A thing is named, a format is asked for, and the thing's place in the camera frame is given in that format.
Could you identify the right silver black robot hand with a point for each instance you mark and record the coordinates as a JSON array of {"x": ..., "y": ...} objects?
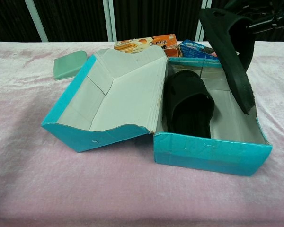
[{"x": 267, "y": 21}]

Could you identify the black rubber slipper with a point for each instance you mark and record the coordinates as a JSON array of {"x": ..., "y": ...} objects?
[
  {"x": 187, "y": 111},
  {"x": 229, "y": 59}
]

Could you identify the teal cardboard shoe box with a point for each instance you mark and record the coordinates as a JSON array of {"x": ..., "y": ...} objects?
[{"x": 123, "y": 101}]

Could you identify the blue cookie package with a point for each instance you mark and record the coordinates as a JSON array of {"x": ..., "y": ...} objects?
[{"x": 194, "y": 49}]

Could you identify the orange biscuit box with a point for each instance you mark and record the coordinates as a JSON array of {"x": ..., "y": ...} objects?
[{"x": 161, "y": 43}]

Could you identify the mint green plastic dustpan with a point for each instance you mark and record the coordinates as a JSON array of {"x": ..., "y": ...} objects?
[{"x": 68, "y": 65}]

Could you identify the pink velvet tablecloth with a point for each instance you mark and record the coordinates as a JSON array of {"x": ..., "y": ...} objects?
[{"x": 85, "y": 189}]

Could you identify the white partition frame post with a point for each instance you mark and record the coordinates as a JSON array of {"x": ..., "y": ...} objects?
[
  {"x": 38, "y": 23},
  {"x": 200, "y": 35},
  {"x": 110, "y": 21}
]

